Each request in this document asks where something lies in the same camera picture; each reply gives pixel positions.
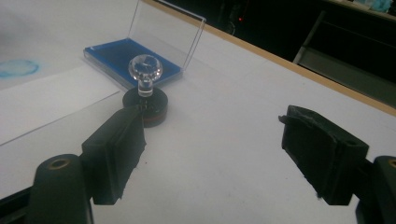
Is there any clear plastic cap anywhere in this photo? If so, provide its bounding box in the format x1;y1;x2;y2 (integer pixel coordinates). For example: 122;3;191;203
0;59;41;79

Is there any blue ink pad clear case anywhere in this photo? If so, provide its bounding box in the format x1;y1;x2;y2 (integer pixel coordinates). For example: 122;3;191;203
83;0;207;91

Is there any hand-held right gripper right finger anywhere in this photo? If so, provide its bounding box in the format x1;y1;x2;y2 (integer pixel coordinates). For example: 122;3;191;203
277;105;370;206

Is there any large white table cover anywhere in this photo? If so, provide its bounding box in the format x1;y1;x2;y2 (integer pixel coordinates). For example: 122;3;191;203
0;0;396;224

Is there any dark device with red light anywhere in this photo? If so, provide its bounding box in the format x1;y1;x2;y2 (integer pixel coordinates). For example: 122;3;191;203
225;3;250;35

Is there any white metal desk frame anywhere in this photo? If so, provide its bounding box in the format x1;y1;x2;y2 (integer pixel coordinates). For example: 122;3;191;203
292;10;396;108

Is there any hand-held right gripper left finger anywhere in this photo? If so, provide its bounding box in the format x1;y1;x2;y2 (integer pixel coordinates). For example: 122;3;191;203
81;105;148;206

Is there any teal crumpled object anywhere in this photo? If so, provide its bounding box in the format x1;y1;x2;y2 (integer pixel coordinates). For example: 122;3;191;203
354;0;394;13

